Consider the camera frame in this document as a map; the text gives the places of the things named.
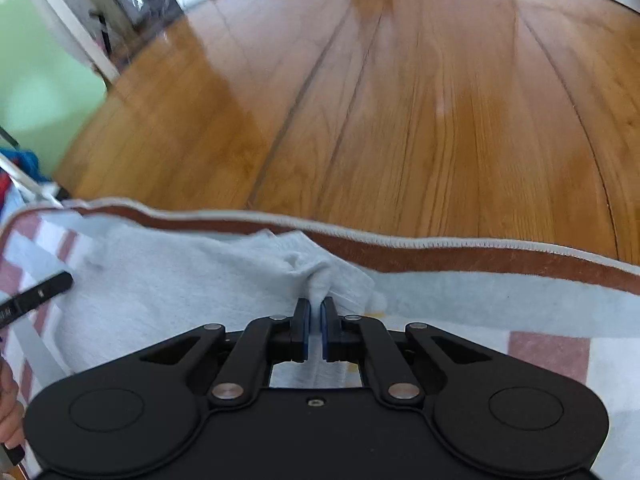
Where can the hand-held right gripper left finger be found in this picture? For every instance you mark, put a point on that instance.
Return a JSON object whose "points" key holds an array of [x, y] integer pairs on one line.
{"points": [[306, 330]]}

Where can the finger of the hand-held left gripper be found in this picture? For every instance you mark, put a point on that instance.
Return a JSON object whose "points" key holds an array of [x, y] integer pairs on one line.
{"points": [[40, 295]]}

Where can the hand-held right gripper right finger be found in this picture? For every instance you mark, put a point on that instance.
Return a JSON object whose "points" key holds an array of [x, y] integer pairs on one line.
{"points": [[326, 330]]}

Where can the person's left hand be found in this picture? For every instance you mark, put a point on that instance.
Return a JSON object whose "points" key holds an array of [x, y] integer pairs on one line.
{"points": [[11, 410]]}

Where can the metal drying rack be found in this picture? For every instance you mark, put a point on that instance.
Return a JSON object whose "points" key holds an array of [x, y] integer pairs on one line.
{"points": [[25, 180]]}

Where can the blue cloth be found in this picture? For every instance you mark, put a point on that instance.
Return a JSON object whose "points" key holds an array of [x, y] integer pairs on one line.
{"points": [[25, 160]]}

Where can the checkered red grey tablecloth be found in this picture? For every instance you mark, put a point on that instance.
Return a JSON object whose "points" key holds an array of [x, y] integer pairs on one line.
{"points": [[500, 300]]}

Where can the white door frame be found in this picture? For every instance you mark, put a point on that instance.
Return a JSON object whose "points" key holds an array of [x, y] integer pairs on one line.
{"points": [[75, 20]]}

